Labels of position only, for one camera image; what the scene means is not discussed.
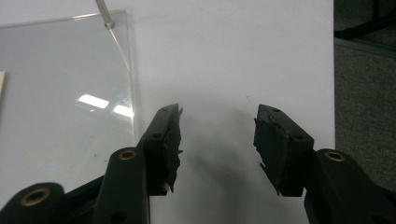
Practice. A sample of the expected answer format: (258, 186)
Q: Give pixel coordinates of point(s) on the pale wooden piece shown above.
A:
(2, 87)

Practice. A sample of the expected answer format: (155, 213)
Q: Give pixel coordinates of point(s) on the clear acrylic panel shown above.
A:
(62, 102)

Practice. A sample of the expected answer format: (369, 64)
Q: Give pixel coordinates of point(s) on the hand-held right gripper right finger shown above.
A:
(289, 149)

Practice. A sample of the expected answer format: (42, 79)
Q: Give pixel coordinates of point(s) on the metal rod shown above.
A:
(105, 14)

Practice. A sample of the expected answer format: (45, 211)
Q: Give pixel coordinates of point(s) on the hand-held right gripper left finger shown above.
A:
(157, 149)

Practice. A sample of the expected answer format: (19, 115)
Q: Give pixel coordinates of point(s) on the black stand leg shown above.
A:
(364, 26)

